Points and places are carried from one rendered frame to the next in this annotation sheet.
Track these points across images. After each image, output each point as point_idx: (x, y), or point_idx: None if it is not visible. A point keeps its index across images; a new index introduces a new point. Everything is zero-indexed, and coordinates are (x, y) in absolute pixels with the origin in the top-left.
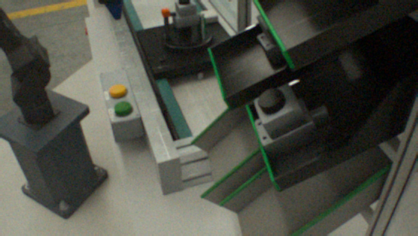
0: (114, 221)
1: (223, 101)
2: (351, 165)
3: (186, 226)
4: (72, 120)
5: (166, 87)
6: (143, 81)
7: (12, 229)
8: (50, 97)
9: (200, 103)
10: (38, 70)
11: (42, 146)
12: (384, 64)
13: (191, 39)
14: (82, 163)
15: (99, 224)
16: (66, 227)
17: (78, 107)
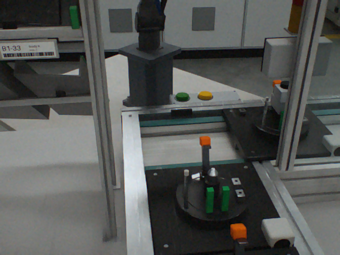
0: (112, 119)
1: (196, 156)
2: None
3: (91, 143)
4: (138, 56)
5: (211, 120)
6: (216, 107)
7: (124, 90)
8: (167, 50)
9: (197, 143)
10: (138, 14)
11: (121, 50)
12: None
13: (268, 122)
14: (141, 89)
15: (113, 115)
16: (117, 104)
17: (151, 57)
